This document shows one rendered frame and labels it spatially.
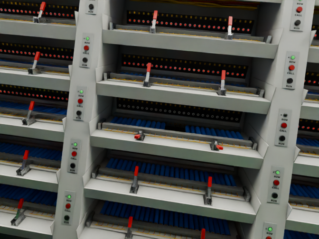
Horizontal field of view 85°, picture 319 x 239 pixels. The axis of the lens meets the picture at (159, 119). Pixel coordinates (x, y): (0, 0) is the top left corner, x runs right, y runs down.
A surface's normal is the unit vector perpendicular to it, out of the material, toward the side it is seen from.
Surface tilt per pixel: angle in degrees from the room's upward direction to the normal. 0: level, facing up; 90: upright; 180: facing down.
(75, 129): 90
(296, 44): 90
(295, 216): 23
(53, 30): 113
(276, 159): 90
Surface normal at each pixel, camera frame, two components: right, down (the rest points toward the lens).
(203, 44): -0.11, 0.39
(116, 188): 0.08, -0.91
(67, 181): -0.07, 0.00
